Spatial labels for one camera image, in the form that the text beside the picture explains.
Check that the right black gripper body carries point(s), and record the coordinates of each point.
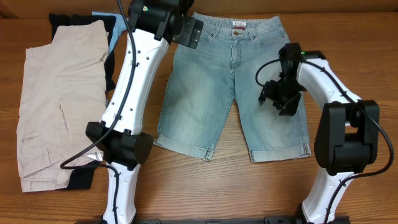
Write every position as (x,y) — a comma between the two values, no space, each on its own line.
(277,97)

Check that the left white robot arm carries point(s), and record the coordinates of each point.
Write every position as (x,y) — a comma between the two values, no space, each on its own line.
(151,27)

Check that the black folded garment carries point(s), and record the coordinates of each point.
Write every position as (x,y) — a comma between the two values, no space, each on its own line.
(82,179)

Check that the beige cargo shorts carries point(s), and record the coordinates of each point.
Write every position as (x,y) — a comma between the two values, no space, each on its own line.
(63,90)

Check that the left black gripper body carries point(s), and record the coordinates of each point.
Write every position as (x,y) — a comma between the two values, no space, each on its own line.
(189,32)

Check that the light blue folded shirt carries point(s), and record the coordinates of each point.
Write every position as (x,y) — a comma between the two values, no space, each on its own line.
(118,28)

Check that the light blue denim shorts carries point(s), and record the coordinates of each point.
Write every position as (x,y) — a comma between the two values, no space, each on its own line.
(234,57)

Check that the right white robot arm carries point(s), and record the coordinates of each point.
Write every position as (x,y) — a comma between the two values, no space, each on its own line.
(347,136)

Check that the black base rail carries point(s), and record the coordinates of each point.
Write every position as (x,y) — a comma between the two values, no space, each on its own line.
(211,221)

